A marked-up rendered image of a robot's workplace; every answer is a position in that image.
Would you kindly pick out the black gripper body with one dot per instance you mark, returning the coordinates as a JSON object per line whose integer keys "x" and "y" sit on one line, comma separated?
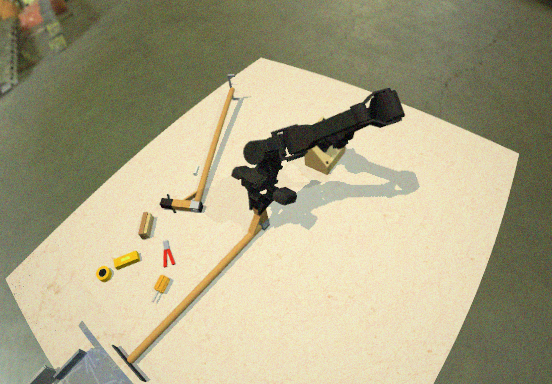
{"x": 283, "y": 196}

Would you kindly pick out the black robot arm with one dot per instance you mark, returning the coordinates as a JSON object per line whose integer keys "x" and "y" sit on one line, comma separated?
{"x": 384, "y": 109}

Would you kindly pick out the red-handled pliers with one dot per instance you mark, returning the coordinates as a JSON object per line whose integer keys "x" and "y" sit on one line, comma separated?
{"x": 167, "y": 249}

